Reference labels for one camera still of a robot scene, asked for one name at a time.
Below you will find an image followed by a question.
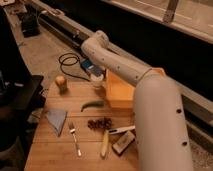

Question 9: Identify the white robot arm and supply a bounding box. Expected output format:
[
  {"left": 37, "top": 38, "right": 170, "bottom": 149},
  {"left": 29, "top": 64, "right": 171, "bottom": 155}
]
[{"left": 81, "top": 30, "right": 194, "bottom": 171}]

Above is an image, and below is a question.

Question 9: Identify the white paper cup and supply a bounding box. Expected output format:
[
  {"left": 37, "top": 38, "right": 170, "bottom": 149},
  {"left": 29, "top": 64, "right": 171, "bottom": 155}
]
[{"left": 90, "top": 75, "right": 104, "bottom": 89}]

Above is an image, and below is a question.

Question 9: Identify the blue box on floor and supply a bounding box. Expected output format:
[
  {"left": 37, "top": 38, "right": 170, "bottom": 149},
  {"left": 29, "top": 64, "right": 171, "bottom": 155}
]
[{"left": 80, "top": 59, "right": 94, "bottom": 74}]

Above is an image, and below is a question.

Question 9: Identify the yellow plastic bin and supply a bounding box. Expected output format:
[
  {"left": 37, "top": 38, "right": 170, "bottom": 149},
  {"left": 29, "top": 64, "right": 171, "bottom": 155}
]
[{"left": 105, "top": 67, "right": 167, "bottom": 110}]

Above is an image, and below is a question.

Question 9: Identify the green chili pepper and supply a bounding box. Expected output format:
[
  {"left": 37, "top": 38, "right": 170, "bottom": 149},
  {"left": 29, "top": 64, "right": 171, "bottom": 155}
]
[{"left": 81, "top": 101, "right": 104, "bottom": 112}]

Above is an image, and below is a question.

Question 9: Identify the apple on green stand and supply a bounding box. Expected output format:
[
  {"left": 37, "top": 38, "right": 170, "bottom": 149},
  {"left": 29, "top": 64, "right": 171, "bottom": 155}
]
[{"left": 55, "top": 75, "right": 67, "bottom": 93}]

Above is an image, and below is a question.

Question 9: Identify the bunch of dark grapes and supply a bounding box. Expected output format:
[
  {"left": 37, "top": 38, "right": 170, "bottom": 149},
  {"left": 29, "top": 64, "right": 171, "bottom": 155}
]
[{"left": 87, "top": 117, "right": 112, "bottom": 129}]

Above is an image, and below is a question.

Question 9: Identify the blue folded cloth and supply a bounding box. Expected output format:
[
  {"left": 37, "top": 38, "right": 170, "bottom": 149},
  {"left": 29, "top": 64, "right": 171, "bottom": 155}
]
[{"left": 46, "top": 109, "right": 67, "bottom": 137}]

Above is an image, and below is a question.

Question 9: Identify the wooden block eraser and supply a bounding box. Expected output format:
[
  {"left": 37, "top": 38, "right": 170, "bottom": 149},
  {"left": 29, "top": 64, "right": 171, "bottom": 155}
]
[{"left": 112, "top": 131, "right": 135, "bottom": 155}]

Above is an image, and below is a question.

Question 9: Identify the black box device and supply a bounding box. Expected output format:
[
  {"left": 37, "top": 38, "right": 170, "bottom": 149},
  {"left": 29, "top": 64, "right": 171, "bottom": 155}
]
[{"left": 21, "top": 13, "right": 40, "bottom": 37}]

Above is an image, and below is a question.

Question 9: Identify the black coiled cable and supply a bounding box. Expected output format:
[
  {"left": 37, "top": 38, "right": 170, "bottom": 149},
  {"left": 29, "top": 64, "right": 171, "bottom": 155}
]
[{"left": 58, "top": 52, "right": 92, "bottom": 82}]

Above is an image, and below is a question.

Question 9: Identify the white handled brush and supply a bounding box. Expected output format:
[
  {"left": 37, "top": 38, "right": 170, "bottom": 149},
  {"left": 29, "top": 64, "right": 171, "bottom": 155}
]
[{"left": 109, "top": 125, "right": 135, "bottom": 135}]

